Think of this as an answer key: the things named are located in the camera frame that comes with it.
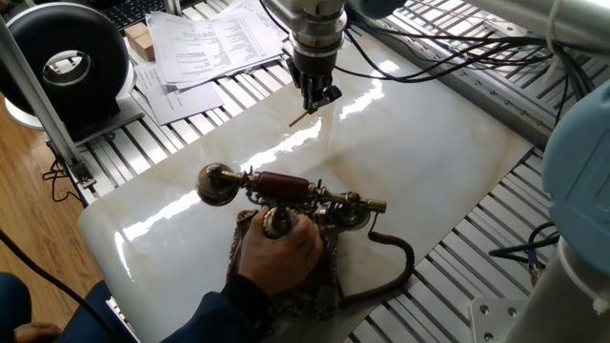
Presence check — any thin wooden stick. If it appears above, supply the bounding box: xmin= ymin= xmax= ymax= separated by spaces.
xmin=288 ymin=109 xmax=311 ymax=129

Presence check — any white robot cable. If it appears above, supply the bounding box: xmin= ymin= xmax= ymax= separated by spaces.
xmin=542 ymin=0 xmax=566 ymax=53

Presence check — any silver robot mounting plate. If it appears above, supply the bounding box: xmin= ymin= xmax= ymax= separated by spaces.
xmin=469 ymin=297 xmax=526 ymax=343

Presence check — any person's bare hand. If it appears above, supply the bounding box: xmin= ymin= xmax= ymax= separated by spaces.
xmin=237 ymin=205 xmax=325 ymax=298

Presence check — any dark blue trouser leg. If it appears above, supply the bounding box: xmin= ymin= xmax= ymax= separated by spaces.
xmin=0 ymin=272 xmax=33 ymax=342

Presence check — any white marble pattern board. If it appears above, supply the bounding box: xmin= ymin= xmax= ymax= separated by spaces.
xmin=77 ymin=28 xmax=535 ymax=343

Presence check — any forearm in dark blue sleeve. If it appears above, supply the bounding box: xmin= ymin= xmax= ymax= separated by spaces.
xmin=56 ymin=273 xmax=274 ymax=343

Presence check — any red brass rotary phone base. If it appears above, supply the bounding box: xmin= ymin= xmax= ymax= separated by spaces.
xmin=227 ymin=204 xmax=342 ymax=320

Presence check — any black gripper cable bundle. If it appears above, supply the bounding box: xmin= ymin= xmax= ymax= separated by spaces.
xmin=259 ymin=0 xmax=597 ymax=102

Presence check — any aluminium frame beam with bracket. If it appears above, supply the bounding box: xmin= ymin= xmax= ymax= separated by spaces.
xmin=0 ymin=18 xmax=97 ymax=190

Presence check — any brass and red phone handset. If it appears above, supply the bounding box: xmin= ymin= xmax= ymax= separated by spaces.
xmin=194 ymin=162 xmax=388 ymax=233

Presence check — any small wooden block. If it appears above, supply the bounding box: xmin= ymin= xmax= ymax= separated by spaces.
xmin=133 ymin=31 xmax=156 ymax=63
xmin=123 ymin=21 xmax=151 ymax=47

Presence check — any stack of printed papers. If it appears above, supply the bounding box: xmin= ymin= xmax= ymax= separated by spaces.
xmin=145 ymin=0 xmax=290 ymax=91

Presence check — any black floor cable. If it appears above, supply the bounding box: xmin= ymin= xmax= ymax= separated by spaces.
xmin=0 ymin=228 xmax=123 ymax=343

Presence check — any brown coiled phone cord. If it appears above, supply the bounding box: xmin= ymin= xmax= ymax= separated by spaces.
xmin=336 ymin=212 xmax=416 ymax=309

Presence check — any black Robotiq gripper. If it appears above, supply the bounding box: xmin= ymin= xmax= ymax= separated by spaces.
xmin=288 ymin=45 xmax=345 ymax=116

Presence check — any black cable with metal plug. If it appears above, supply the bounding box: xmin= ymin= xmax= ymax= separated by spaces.
xmin=488 ymin=221 xmax=561 ymax=287

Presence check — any black round ring device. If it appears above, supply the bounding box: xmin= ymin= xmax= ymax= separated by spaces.
xmin=0 ymin=2 xmax=138 ymax=140

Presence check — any black computer keyboard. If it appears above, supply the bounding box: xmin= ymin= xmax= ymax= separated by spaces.
xmin=102 ymin=0 xmax=168 ymax=30

